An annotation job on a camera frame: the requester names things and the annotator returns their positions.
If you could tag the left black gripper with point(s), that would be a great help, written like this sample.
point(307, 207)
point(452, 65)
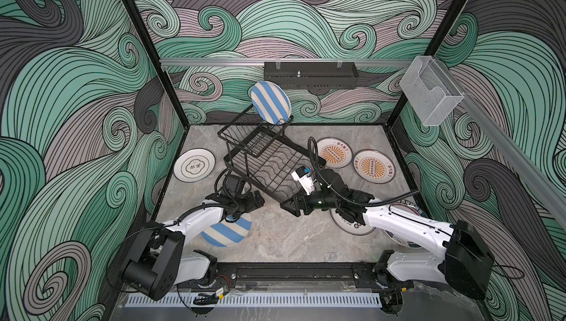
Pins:
point(251, 205)

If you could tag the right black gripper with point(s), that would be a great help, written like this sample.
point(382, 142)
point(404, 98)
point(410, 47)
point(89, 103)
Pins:
point(303, 198)

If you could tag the blue striped plate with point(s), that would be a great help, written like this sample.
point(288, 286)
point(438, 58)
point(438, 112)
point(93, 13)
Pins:
point(271, 102)
point(229, 232)

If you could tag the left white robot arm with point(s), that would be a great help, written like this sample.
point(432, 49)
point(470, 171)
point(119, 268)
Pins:
point(155, 262)

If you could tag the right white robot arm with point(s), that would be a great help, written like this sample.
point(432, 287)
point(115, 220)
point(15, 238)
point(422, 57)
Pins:
point(453, 254)

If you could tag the black dish rack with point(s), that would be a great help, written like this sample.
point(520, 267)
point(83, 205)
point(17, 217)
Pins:
point(263, 154)

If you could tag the white plate red characters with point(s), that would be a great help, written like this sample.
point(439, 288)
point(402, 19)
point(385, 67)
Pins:
point(354, 228)

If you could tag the left sunburst pattern plate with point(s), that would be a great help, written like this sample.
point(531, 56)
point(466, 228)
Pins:
point(336, 152)

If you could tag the sunburst pattern plate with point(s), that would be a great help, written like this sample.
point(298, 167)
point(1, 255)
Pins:
point(374, 166)
point(336, 152)

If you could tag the right sunburst pattern plate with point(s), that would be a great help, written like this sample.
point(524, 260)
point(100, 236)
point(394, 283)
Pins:
point(374, 166)

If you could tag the white plate teal red rim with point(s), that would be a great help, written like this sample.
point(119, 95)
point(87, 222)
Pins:
point(401, 238)

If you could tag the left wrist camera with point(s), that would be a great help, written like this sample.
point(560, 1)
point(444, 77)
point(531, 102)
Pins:
point(233, 186)

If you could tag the white plate green ring motif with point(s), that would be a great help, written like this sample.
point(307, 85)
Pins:
point(194, 165)

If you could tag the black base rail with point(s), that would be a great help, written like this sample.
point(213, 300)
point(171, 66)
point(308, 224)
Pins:
point(361, 275)

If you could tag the white slotted cable duct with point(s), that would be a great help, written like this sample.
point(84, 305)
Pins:
point(264, 300)

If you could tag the black hanging wall tray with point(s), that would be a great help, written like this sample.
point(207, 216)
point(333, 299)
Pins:
point(312, 76)

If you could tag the black corner frame post right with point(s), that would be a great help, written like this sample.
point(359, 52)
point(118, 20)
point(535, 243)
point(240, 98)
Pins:
point(446, 25)

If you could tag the black corner frame post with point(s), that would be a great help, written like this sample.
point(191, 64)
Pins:
point(136, 18)
point(446, 25)

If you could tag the aluminium rail back wall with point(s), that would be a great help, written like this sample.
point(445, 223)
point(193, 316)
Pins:
point(258, 62)

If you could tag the aluminium rail wall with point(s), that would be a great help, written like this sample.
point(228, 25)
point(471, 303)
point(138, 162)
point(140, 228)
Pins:
point(258, 62)
point(527, 128)

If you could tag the clear plastic wall bin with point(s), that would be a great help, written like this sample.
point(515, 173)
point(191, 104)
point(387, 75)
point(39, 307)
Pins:
point(431, 89)

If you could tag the black corner frame post left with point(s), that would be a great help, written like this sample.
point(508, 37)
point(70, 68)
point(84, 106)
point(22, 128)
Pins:
point(136, 18)

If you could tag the aluminium rail right wall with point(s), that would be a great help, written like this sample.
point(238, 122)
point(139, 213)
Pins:
point(527, 128)

